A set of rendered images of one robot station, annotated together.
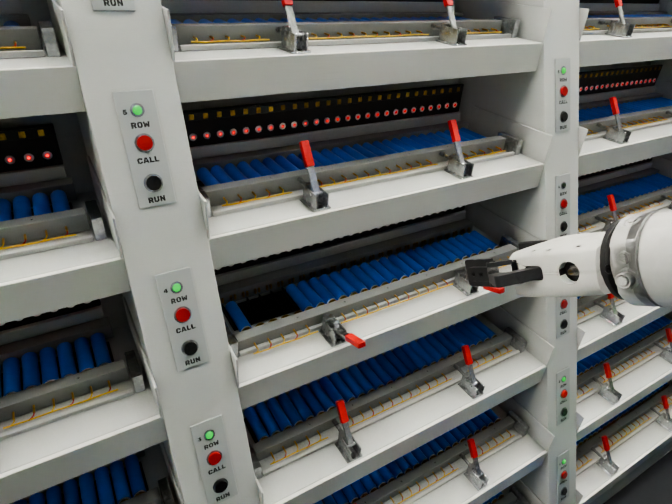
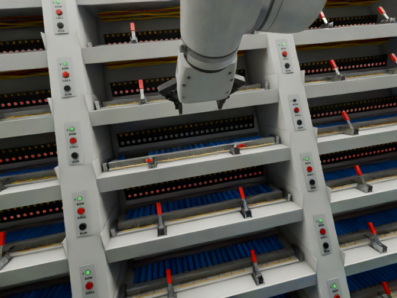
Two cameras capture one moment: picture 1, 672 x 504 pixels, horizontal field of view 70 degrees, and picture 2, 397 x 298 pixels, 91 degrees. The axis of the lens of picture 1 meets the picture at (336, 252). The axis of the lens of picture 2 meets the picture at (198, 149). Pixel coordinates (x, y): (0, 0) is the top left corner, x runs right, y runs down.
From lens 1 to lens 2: 0.48 m
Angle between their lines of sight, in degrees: 28
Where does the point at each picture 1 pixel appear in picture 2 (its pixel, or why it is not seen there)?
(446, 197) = (213, 103)
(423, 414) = (211, 222)
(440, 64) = not seen: hidden behind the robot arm
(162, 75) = (75, 52)
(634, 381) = not seen: outside the picture
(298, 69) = (132, 49)
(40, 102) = (35, 63)
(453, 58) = not seen: hidden behind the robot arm
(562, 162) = (291, 88)
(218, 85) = (99, 57)
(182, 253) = (76, 116)
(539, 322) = (294, 180)
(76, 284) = (36, 124)
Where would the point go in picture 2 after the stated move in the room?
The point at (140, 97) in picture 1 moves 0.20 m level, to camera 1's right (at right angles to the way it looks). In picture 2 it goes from (66, 59) to (118, 33)
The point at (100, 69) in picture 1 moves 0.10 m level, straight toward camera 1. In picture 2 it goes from (54, 51) to (25, 27)
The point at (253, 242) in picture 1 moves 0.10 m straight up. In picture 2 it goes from (109, 115) to (105, 83)
